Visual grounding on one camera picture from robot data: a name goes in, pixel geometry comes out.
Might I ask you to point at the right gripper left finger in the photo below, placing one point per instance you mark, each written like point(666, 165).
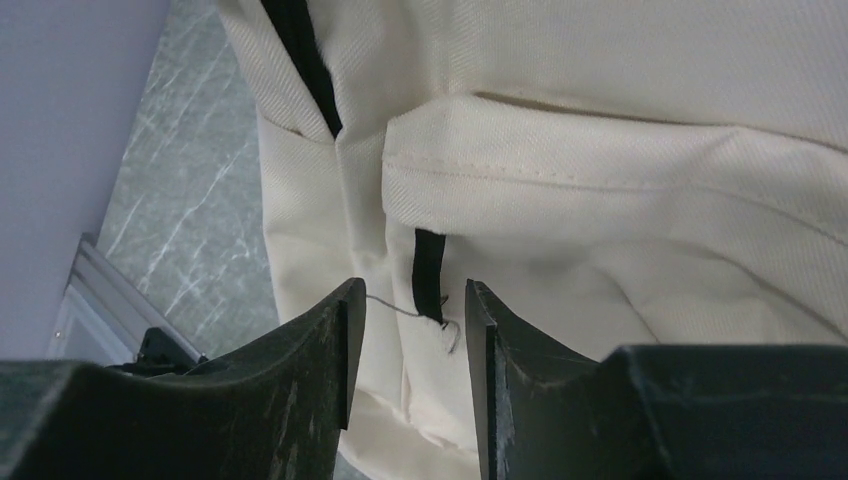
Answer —
point(272, 409)

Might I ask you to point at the beige canvas backpack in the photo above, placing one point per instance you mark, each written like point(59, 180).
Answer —
point(619, 172)

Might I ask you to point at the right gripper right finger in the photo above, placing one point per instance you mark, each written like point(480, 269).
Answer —
point(543, 411)

